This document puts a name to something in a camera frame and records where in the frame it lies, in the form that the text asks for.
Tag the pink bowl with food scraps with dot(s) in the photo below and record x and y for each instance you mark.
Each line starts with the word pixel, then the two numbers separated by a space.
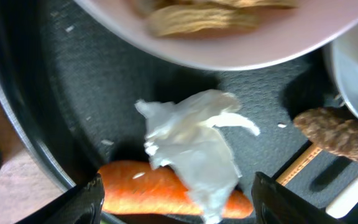
pixel 283 34

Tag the brown food lump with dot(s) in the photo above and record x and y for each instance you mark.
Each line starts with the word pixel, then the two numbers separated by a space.
pixel 332 129

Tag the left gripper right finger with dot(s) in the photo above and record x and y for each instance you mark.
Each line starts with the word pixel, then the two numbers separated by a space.
pixel 275 204

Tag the round black serving tray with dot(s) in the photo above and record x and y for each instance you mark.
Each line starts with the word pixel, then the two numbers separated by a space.
pixel 69 87

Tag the white tissue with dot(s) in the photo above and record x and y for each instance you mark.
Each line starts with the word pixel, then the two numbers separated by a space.
pixel 185 136

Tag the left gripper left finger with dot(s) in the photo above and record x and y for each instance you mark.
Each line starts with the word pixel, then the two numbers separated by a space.
pixel 80 205

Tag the orange carrot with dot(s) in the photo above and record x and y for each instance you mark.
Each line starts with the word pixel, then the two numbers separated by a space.
pixel 141 189

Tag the wooden chopstick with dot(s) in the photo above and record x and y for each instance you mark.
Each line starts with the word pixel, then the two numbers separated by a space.
pixel 300 163

